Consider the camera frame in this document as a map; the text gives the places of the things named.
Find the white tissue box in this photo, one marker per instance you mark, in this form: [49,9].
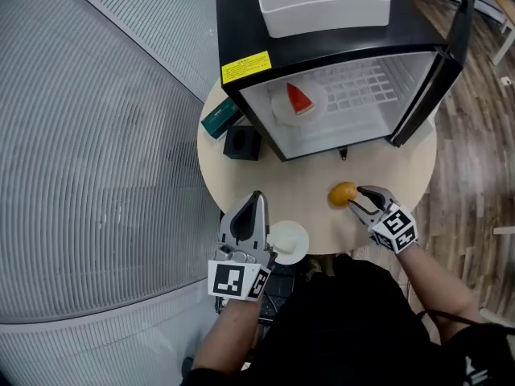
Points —
[322,14]

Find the yellow warning sticker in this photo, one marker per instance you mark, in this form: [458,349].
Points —
[245,67]

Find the red watermelon slice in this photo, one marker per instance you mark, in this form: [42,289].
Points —
[299,101]

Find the white round plate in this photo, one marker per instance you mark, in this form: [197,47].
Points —
[281,111]
[299,231]

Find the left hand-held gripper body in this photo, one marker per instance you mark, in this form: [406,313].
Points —
[227,280]

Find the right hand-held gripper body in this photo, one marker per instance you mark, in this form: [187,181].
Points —
[396,227]

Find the person's left forearm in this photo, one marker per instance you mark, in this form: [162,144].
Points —
[225,336]

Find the person's right forearm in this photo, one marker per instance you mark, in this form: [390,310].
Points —
[434,284]

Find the black floor crate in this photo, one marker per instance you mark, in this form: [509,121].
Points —
[281,288]

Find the person's black clothing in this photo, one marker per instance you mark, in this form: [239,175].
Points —
[342,336]

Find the black cube holder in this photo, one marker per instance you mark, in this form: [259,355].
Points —
[251,147]

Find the dark green box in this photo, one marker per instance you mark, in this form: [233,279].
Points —
[219,119]

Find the orange fruit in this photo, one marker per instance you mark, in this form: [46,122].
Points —
[342,194]

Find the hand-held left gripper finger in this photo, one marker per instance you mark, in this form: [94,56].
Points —
[224,235]
[262,235]

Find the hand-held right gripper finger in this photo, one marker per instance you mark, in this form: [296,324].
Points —
[364,215]
[386,195]

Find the black mini fridge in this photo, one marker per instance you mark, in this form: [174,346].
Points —
[249,26]

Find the small white device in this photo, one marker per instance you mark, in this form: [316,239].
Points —
[505,81]

